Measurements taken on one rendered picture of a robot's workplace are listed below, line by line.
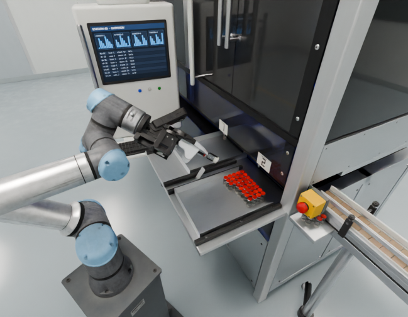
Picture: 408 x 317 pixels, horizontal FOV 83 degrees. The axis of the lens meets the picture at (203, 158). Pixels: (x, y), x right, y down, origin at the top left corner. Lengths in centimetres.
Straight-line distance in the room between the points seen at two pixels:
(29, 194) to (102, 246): 28
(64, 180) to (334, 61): 73
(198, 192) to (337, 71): 70
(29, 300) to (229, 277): 131
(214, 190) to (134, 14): 98
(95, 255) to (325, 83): 82
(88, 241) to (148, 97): 99
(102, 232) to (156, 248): 116
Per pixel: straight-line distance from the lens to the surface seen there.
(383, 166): 152
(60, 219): 87
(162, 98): 157
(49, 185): 62
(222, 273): 184
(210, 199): 104
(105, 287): 95
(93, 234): 83
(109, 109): 70
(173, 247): 195
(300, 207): 91
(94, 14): 143
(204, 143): 138
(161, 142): 66
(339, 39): 73
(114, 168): 61
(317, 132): 80
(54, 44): 605
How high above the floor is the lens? 165
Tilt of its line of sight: 37 degrees down
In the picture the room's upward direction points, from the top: straight up
